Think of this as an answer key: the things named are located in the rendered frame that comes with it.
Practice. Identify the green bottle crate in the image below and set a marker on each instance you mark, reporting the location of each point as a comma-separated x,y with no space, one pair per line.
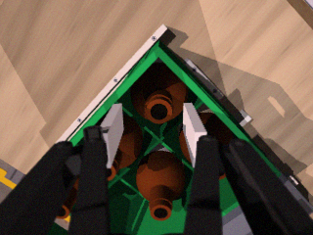
129,210

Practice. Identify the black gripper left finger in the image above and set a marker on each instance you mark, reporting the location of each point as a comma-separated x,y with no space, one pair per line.
33,205

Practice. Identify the dark grey rectangular tray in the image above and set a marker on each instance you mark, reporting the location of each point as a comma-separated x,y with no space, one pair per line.
234,222

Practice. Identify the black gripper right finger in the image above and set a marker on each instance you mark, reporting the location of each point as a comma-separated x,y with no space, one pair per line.
268,205

